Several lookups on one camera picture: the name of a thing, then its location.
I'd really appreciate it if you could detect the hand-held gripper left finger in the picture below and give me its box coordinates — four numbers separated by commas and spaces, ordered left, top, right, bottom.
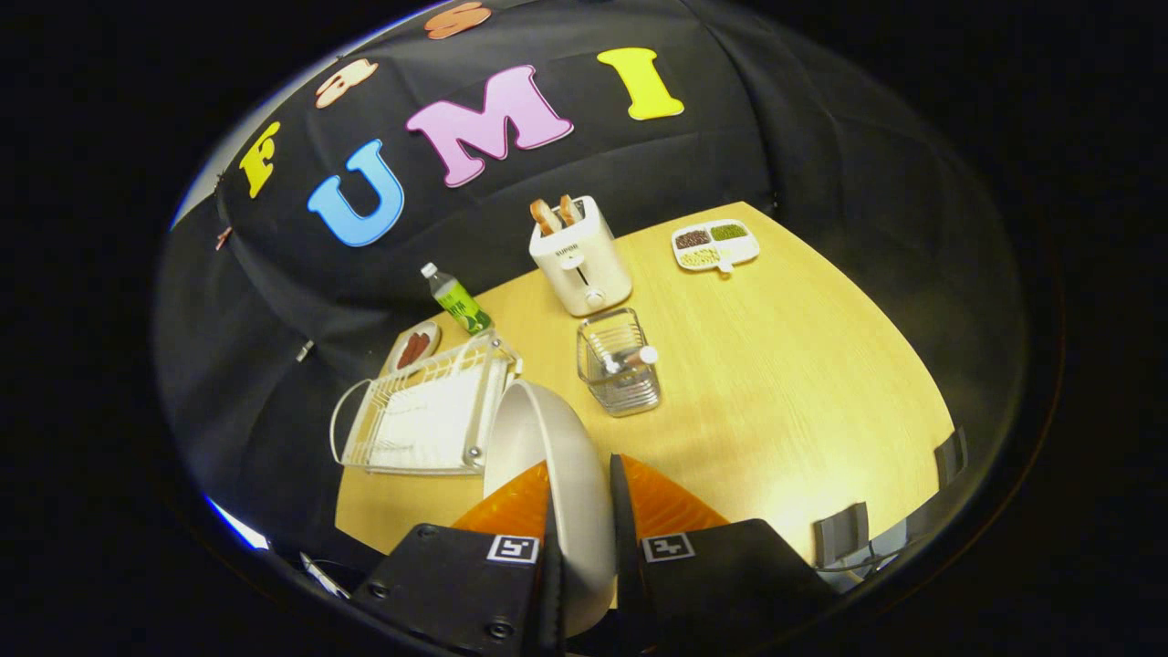
351, 459, 567, 657

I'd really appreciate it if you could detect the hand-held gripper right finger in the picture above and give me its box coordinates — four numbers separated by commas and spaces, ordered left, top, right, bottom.
608, 453, 839, 657

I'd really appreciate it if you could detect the white plate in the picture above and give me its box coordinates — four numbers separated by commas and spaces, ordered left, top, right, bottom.
482, 380, 617, 638

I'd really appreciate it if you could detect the metal wire basket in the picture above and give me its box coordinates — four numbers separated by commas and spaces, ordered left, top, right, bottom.
575, 308, 662, 418

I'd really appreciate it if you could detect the spoon with red checked handle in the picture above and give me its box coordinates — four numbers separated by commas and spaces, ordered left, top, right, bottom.
589, 330, 660, 375

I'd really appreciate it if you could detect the white wire dish rack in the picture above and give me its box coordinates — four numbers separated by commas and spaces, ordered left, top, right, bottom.
328, 330, 524, 477

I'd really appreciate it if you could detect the small sausage dish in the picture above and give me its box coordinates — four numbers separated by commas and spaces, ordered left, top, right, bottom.
387, 319, 443, 373

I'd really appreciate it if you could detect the white toaster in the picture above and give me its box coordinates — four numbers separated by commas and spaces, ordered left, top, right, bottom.
528, 195, 633, 318

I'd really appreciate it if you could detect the green label drink bottle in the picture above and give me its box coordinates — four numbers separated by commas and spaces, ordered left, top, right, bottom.
421, 263, 495, 337

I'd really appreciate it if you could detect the bright monitor screen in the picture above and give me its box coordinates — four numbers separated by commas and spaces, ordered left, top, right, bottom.
205, 495, 272, 551

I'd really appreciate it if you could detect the white divided snack tray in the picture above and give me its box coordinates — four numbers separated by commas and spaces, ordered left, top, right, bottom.
672, 219, 761, 276

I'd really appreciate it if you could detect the black backdrop cloth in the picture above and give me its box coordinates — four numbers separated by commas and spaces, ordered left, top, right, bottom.
153, 0, 1032, 585

